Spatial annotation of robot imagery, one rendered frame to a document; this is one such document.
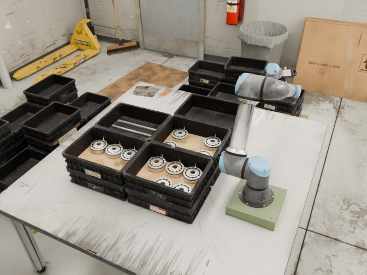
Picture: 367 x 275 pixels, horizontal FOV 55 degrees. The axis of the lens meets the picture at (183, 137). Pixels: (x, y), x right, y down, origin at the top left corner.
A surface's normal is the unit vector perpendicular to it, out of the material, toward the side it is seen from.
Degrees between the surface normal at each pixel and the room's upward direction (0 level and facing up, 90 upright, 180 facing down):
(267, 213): 2
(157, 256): 0
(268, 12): 90
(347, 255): 0
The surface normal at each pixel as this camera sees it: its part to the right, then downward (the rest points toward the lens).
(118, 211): -0.02, -0.80
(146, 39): -0.44, 0.55
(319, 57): -0.43, 0.36
